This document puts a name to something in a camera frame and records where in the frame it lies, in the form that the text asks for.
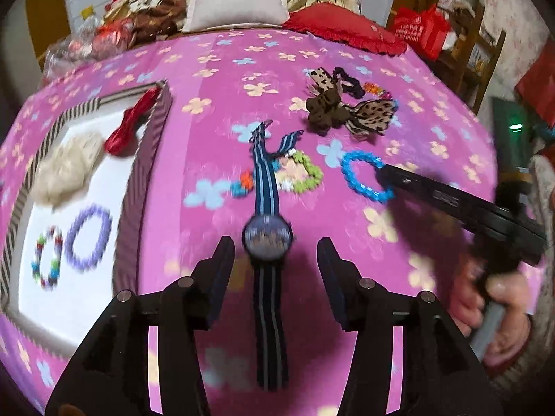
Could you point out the wooden chair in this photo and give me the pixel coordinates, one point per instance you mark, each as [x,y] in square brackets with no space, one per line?
[468,67]

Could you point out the leopard print brown bow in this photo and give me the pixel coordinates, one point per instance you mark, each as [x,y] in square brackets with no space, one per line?
[330,108]

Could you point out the clear plastic bag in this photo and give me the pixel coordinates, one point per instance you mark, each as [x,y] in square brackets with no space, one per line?
[92,42]

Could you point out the pink floral bed sheet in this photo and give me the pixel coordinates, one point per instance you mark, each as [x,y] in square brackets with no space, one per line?
[223,85]

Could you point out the brown patterned cloth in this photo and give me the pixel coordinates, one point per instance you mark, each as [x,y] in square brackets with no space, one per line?
[155,20]

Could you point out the striped white jewelry box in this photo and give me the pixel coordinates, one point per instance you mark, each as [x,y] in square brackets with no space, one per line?
[61,266]

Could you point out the black scrunchie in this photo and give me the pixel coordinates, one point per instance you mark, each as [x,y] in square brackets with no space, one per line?
[348,84]

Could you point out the cream lace scrunchie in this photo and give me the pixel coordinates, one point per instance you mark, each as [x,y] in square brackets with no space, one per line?
[68,169]

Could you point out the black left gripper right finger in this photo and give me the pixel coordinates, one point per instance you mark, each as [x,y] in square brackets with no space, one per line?
[441,374]

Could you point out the red shopping bag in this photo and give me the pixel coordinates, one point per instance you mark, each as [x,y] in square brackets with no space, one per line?
[425,32]

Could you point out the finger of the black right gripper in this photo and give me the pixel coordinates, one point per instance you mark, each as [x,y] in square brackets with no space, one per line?
[469,210]

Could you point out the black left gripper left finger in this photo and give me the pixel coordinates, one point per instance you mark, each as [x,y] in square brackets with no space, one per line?
[108,373]

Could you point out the red fringed cushion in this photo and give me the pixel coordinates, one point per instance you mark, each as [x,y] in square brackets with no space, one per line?
[335,23]

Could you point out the blue striped wrist watch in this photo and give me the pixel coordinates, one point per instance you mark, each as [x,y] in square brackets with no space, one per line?
[267,238]

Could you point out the person right hand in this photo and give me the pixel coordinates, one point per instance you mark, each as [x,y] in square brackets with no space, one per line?
[467,305]

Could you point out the red satin bow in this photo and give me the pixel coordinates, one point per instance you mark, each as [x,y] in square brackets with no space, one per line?
[118,141]

